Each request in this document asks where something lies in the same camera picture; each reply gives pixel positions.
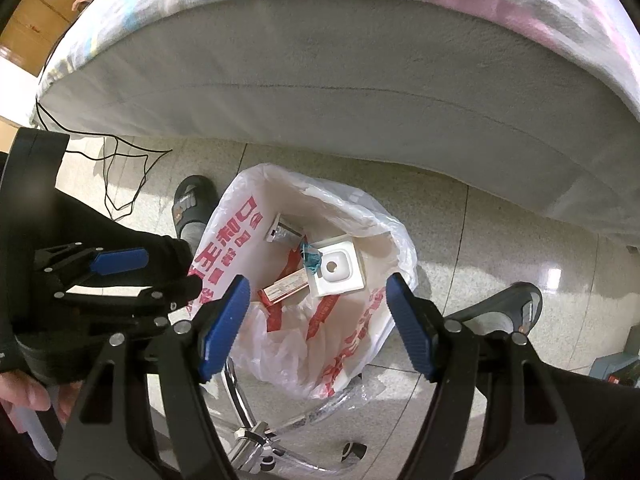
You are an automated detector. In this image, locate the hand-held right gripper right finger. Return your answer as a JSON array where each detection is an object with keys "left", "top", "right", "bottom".
[{"left": 385, "top": 273, "right": 584, "bottom": 480}]

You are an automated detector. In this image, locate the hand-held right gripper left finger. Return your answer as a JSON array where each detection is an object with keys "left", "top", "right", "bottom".
[{"left": 54, "top": 275, "right": 251, "bottom": 480}]

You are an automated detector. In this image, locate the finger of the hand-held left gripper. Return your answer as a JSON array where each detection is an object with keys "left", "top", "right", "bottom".
[
  {"left": 54, "top": 277, "right": 204, "bottom": 322},
  {"left": 34, "top": 243, "right": 150, "bottom": 289}
]

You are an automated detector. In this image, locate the white plastic bag red print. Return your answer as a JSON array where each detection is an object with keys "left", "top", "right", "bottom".
[{"left": 187, "top": 162, "right": 419, "bottom": 402}]

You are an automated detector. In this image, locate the red and white small box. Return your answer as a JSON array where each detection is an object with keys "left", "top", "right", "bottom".
[{"left": 257, "top": 267, "right": 309, "bottom": 307}]

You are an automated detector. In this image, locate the white square box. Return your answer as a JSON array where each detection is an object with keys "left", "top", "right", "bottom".
[{"left": 312, "top": 239, "right": 366, "bottom": 297}]

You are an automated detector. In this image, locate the blue wrapper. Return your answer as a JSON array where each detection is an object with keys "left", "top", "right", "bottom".
[{"left": 298, "top": 240, "right": 325, "bottom": 277}]

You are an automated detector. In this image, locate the silver foil sachet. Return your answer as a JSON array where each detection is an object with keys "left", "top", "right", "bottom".
[{"left": 264, "top": 212, "right": 306, "bottom": 247}]

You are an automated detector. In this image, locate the person's left hand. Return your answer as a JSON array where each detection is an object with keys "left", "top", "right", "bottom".
[{"left": 0, "top": 367, "right": 75, "bottom": 461}]

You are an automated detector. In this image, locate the person's left leg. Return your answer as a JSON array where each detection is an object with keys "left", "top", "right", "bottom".
[{"left": 54, "top": 189, "right": 205, "bottom": 287}]

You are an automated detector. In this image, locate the person's left black slipper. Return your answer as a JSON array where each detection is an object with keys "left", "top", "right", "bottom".
[{"left": 172, "top": 174, "right": 221, "bottom": 242}]

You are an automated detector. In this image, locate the person's black slipper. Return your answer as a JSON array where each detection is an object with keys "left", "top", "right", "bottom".
[
  {"left": 172, "top": 174, "right": 221, "bottom": 242},
  {"left": 442, "top": 282, "right": 544, "bottom": 342}
]

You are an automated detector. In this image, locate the person's right black slipper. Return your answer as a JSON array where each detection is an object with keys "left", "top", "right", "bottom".
[{"left": 442, "top": 282, "right": 544, "bottom": 342}]

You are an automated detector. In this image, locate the chrome chair base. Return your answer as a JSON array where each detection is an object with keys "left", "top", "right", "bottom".
[{"left": 219, "top": 355, "right": 372, "bottom": 477}]

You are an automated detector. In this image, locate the wooden wardrobe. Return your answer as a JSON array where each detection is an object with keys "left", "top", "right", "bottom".
[{"left": 0, "top": 0, "right": 135, "bottom": 80}]

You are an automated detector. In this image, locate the blue cardboard box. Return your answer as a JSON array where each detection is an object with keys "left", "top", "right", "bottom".
[{"left": 589, "top": 344, "right": 640, "bottom": 390}]

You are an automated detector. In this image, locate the bed with circle-print sheet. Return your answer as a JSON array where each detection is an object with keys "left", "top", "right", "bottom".
[{"left": 29, "top": 0, "right": 640, "bottom": 252}]

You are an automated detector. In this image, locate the black cable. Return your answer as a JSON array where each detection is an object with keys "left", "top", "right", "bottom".
[{"left": 30, "top": 102, "right": 174, "bottom": 222}]

